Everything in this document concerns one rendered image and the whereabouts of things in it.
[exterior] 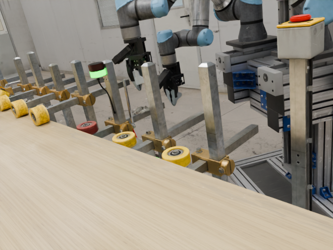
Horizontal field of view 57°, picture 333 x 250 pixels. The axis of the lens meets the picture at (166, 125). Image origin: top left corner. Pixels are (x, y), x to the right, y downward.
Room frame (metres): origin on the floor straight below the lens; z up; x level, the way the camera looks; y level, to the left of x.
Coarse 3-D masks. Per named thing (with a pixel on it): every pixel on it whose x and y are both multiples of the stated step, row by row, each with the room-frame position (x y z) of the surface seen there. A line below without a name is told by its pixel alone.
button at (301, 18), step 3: (297, 15) 0.65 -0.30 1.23; (300, 15) 0.64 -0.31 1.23; (303, 15) 0.63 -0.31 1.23; (306, 15) 0.63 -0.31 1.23; (309, 15) 0.63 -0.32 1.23; (291, 18) 0.64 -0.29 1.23; (294, 18) 0.63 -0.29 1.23; (297, 18) 0.63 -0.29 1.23; (300, 18) 0.63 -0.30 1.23; (303, 18) 0.62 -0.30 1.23; (306, 18) 0.62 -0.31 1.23; (309, 18) 0.63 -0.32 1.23; (291, 21) 0.65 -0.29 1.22; (294, 21) 0.64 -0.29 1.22; (297, 21) 0.63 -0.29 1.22; (300, 21) 0.63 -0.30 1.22
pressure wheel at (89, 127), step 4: (80, 124) 1.18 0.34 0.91; (84, 124) 1.16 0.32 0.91; (88, 124) 1.17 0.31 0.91; (92, 124) 1.15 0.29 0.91; (96, 124) 1.16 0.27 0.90; (80, 128) 1.13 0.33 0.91; (84, 128) 1.13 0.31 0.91; (88, 128) 1.13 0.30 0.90; (92, 128) 1.14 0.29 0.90; (96, 128) 1.15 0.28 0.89; (88, 132) 1.13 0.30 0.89; (92, 132) 1.13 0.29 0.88
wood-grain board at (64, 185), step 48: (0, 144) 1.13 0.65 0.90; (48, 144) 1.04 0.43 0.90; (96, 144) 0.96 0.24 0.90; (0, 192) 0.75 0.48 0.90; (48, 192) 0.70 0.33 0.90; (96, 192) 0.66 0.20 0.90; (144, 192) 0.62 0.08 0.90; (192, 192) 0.59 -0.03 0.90; (240, 192) 0.55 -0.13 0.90; (0, 240) 0.54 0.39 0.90; (48, 240) 0.51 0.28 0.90; (96, 240) 0.49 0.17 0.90; (144, 240) 0.46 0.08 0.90; (192, 240) 0.44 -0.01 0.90; (240, 240) 0.42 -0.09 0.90; (288, 240) 0.40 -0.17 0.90
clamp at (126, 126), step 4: (108, 120) 1.28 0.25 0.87; (112, 120) 1.26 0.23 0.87; (108, 124) 1.25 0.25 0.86; (112, 124) 1.22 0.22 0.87; (116, 124) 1.21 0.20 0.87; (120, 124) 1.20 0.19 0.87; (124, 124) 1.19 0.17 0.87; (128, 124) 1.19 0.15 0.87; (116, 128) 1.21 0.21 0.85; (120, 128) 1.19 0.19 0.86; (124, 128) 1.18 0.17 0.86; (128, 128) 1.19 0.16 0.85; (132, 128) 1.20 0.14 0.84; (116, 132) 1.21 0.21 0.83; (120, 132) 1.18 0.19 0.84
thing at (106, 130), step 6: (162, 102) 1.42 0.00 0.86; (132, 114) 1.33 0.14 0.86; (138, 114) 1.32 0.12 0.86; (144, 114) 1.34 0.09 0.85; (150, 114) 1.36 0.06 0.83; (126, 120) 1.27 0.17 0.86; (138, 120) 1.31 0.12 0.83; (108, 126) 1.22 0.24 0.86; (96, 132) 1.18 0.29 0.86; (102, 132) 1.19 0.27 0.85; (108, 132) 1.20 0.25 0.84
